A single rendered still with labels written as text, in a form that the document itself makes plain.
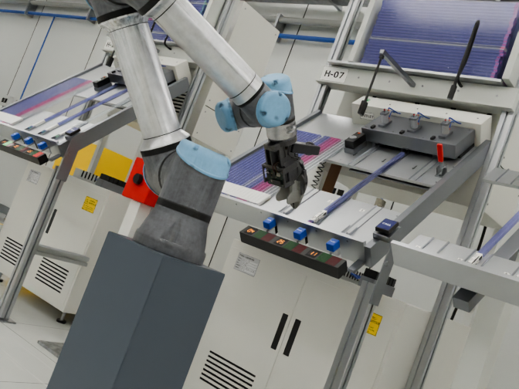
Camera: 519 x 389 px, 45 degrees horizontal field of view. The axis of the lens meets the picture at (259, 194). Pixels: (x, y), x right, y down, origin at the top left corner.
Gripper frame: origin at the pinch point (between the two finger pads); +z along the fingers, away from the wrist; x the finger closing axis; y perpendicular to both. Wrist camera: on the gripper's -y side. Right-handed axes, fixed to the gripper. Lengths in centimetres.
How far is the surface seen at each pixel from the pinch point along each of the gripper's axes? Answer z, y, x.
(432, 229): 118, -169, -52
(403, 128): 4, -61, -4
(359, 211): 9.8, -17.6, 7.5
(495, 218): 41, -80, 21
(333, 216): 9.8, -12.0, 2.5
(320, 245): 13.4, -2.4, 5.0
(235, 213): 12.3, -2.4, -27.0
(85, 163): 105, -108, -307
